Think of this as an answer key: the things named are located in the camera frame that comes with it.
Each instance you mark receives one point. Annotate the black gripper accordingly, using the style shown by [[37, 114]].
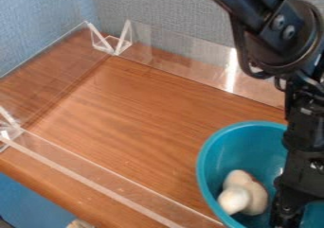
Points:
[[298, 185]]

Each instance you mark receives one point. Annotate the clear acrylic front panel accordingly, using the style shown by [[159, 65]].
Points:
[[130, 194]]

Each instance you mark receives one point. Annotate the clear acrylic left panel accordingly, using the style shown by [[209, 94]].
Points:
[[64, 60]]

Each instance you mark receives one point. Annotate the clear acrylic back panel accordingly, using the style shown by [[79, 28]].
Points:
[[194, 59]]

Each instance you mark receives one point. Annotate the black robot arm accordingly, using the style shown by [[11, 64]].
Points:
[[278, 38]]

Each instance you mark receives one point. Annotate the clear acrylic corner bracket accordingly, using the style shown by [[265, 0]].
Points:
[[110, 44]]

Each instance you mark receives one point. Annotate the blue plastic bowl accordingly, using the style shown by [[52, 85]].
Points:
[[248, 146]]

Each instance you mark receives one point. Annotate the clear acrylic panel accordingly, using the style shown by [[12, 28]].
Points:
[[130, 194], [194, 59], [64, 60]]

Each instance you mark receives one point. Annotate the white brown toy mushroom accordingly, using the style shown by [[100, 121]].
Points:
[[242, 195]]

